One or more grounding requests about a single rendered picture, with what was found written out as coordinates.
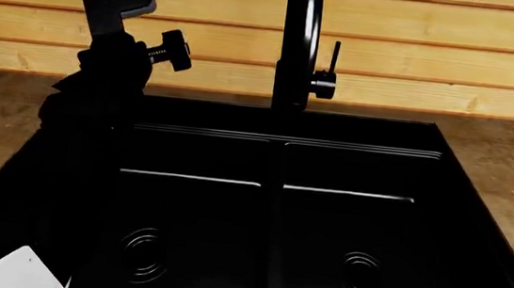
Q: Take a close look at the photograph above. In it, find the white robot body panel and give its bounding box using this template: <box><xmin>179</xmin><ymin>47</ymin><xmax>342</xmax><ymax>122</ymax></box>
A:
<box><xmin>0</xmin><ymin>241</ymin><xmax>75</xmax><ymax>288</ymax></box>

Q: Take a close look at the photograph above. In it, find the round ringed sink drain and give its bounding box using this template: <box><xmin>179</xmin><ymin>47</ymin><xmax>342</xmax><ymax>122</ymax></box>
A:
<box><xmin>338</xmin><ymin>248</ymin><xmax>391</xmax><ymax>288</ymax></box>
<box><xmin>115</xmin><ymin>224</ymin><xmax>172</xmax><ymax>288</ymax></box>

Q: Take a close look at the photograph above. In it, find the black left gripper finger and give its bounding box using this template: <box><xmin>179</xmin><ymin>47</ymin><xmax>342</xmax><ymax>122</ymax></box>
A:
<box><xmin>78</xmin><ymin>0</ymin><xmax>159</xmax><ymax>44</ymax></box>
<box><xmin>142</xmin><ymin>25</ymin><xmax>197</xmax><ymax>75</ymax></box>

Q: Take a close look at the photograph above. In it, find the black double-basin kitchen sink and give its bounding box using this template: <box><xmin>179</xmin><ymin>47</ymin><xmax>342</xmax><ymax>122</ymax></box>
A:
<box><xmin>0</xmin><ymin>80</ymin><xmax>514</xmax><ymax>288</ymax></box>

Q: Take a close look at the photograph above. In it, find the black faucet lever handle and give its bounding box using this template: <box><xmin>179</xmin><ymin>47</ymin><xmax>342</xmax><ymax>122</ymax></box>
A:
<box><xmin>309</xmin><ymin>38</ymin><xmax>344</xmax><ymax>102</ymax></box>

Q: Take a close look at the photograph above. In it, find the black gooseneck kitchen faucet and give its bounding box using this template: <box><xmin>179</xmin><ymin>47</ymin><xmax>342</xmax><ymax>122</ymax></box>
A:
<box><xmin>269</xmin><ymin>0</ymin><xmax>325</xmax><ymax>115</ymax></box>

